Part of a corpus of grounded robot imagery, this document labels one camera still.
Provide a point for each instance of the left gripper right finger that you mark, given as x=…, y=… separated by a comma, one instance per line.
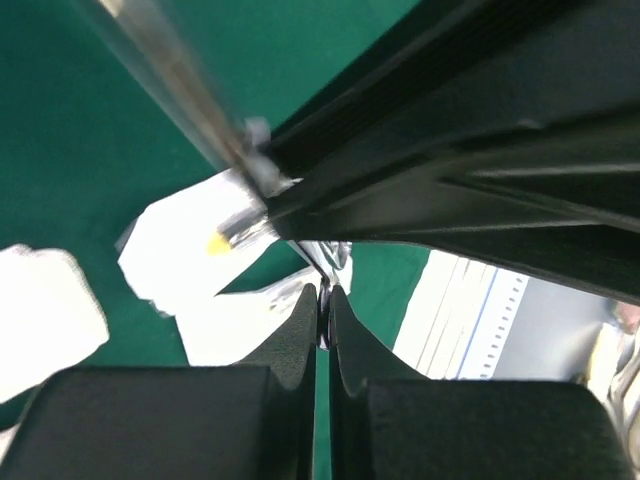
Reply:
x=390, y=422

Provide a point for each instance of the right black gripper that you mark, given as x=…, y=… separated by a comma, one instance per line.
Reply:
x=503, y=131

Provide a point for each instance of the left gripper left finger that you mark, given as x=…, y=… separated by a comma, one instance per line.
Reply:
x=253, y=419

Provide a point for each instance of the clear sterile packet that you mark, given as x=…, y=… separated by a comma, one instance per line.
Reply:
x=182, y=252
x=147, y=44

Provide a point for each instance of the white gauze pad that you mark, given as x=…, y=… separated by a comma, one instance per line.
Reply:
x=50, y=318

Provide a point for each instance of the green surgical drape cloth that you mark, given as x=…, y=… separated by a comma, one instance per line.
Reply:
x=84, y=149

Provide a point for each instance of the aluminium front rail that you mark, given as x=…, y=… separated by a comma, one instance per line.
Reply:
x=442, y=313

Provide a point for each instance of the slotted cable duct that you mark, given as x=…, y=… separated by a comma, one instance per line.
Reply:
x=498, y=316

